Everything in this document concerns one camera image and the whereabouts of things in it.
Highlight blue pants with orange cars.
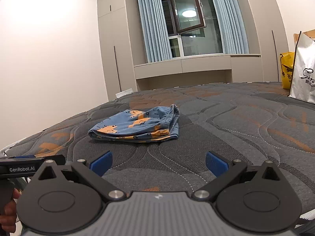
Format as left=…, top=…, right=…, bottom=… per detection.
left=88, top=104, right=180, bottom=143

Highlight person's left hand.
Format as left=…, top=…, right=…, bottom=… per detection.
left=1, top=189, right=21, bottom=233

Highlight grey orange quilted mattress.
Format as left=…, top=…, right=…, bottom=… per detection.
left=4, top=82, right=314, bottom=212

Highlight white paper sheet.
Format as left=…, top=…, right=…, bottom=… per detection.
left=115, top=88, right=133, bottom=99

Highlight beige window bench cabinet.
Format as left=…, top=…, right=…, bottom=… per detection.
left=134, top=54, right=263, bottom=90

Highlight white Sirowe shopping bag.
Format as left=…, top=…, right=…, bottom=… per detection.
left=288, top=32, right=314, bottom=104

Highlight right light blue curtain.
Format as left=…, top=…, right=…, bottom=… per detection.
left=213, top=0, right=249, bottom=54

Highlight light blue curtain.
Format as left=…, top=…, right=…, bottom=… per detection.
left=137, top=0, right=172, bottom=63
left=213, top=0, right=249, bottom=54

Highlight yellow shopping bag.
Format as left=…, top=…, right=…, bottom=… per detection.
left=280, top=52, right=295, bottom=89

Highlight left light blue curtain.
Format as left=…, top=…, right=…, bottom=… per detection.
left=137, top=0, right=172, bottom=63

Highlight open brown framed window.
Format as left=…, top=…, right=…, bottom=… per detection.
left=162, top=0, right=223, bottom=58

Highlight beige right wardrobe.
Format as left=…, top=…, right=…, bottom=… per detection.
left=237, top=0, right=289, bottom=82

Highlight beige wardrobe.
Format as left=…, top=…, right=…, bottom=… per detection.
left=237, top=0, right=289, bottom=82
left=97, top=0, right=147, bottom=100

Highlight beige left wardrobe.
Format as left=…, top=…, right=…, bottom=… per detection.
left=97, top=0, right=147, bottom=100

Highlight wooden padded headboard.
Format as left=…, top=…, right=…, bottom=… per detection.
left=293, top=29, right=315, bottom=45

